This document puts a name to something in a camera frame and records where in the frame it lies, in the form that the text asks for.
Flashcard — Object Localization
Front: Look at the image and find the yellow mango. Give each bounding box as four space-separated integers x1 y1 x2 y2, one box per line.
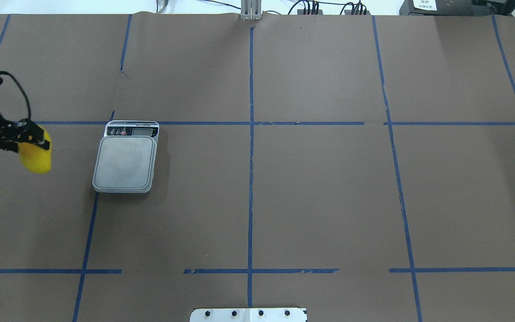
17 127 53 174

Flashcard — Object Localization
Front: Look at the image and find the grey digital kitchen scale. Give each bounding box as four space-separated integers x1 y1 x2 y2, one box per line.
92 120 160 194

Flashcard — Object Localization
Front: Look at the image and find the black box with label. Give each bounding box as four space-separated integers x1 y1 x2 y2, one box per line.
399 0 473 16

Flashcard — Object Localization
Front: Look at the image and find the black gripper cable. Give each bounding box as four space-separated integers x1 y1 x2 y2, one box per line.
0 71 32 128

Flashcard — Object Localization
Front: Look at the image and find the aluminium frame post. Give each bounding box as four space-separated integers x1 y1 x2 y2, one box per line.
241 0 263 21

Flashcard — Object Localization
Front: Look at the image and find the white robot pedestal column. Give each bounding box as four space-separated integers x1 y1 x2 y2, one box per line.
189 307 308 322

